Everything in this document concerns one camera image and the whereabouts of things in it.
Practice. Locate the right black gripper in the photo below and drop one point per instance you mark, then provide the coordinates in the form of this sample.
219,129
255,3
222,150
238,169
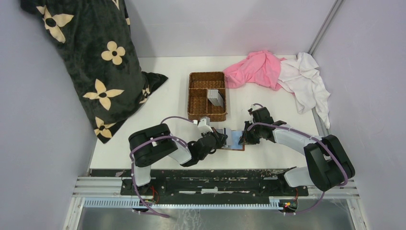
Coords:
246,139

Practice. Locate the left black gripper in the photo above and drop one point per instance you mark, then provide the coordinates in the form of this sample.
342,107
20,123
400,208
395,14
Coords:
221,138

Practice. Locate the brown leather card holder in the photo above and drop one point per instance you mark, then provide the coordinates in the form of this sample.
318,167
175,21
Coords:
227,132

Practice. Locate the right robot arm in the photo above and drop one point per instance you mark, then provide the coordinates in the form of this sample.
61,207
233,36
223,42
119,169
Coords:
327,163

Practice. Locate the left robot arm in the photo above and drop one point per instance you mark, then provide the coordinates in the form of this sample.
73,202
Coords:
155,143

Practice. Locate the grey card stack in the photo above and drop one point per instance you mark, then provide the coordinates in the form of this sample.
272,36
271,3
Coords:
215,97

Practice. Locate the brown woven basket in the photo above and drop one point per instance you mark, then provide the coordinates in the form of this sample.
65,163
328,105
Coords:
198,104

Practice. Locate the pink cloth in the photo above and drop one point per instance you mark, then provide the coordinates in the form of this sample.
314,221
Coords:
262,68

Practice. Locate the white cloth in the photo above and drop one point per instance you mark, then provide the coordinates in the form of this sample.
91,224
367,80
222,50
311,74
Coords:
301,77

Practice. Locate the black floral pillow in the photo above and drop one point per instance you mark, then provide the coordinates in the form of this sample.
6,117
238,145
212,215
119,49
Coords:
93,38

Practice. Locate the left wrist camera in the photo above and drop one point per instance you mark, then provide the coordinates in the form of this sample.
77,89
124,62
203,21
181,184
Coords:
203,125

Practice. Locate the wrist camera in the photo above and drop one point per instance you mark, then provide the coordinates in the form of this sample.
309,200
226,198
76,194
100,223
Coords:
203,125
255,106

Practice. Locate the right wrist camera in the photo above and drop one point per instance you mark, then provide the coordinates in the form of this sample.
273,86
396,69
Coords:
255,106

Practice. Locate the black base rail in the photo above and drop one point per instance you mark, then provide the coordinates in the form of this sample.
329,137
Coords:
257,183

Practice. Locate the grey cable duct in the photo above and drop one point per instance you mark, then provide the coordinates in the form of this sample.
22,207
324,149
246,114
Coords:
135,203

